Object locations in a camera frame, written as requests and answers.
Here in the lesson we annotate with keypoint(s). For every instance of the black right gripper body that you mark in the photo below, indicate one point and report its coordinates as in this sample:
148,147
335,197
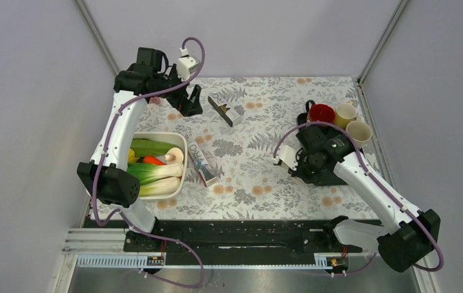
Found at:
307,168

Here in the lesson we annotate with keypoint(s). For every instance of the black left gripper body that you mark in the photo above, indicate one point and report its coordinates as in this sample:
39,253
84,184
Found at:
177,98

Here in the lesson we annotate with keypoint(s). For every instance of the black orange floral mug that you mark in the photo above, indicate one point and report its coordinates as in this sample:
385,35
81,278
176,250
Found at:
319,112

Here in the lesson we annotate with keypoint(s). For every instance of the cream mug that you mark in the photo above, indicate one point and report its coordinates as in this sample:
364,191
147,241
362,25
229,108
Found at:
360,132

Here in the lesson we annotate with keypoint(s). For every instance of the plain yellow mug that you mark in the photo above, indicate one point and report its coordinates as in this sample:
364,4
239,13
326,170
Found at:
344,114

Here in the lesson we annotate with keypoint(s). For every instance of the pink patterned mug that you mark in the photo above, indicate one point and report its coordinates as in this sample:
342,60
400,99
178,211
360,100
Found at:
155,100

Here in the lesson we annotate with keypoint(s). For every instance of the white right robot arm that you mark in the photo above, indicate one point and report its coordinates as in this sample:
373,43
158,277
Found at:
407,236

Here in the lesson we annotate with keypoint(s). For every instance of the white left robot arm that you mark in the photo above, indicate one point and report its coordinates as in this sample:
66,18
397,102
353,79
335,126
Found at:
147,77

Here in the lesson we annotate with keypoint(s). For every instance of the black tray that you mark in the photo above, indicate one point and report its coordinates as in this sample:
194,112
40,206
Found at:
328,180

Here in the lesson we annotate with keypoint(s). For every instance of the white plastic tub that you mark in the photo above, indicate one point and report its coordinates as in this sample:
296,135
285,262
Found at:
106,173

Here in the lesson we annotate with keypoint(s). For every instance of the black silver toothpaste box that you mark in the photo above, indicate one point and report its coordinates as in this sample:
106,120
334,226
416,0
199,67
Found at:
225,109

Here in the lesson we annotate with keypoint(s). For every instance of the beige mushroom toy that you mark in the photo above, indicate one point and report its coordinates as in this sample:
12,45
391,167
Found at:
174,156

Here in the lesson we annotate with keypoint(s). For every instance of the floral tablecloth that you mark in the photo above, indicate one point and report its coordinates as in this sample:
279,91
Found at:
249,185

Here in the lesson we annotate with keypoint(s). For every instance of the green leafy vegetable toy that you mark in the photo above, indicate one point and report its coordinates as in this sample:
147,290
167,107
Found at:
147,147

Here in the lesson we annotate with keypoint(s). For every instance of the red pepper toy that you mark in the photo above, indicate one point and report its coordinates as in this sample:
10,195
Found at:
152,160

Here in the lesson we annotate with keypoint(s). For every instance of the white silver toothpaste box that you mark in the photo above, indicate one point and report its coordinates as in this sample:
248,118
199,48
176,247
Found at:
201,164

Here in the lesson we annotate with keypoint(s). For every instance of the yellow napa cabbage toy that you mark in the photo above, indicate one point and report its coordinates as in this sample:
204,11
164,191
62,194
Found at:
132,158

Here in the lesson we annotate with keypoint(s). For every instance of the green white bok choy toy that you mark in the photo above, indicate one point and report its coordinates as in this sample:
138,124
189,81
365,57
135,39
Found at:
148,173

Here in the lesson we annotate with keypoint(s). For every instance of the white bok choy toy lower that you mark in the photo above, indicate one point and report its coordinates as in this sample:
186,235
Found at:
160,187

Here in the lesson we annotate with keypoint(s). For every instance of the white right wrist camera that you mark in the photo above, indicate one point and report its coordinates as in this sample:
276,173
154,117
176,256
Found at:
287,156

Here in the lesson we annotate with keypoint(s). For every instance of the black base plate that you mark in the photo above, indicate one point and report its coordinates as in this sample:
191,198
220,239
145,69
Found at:
238,242

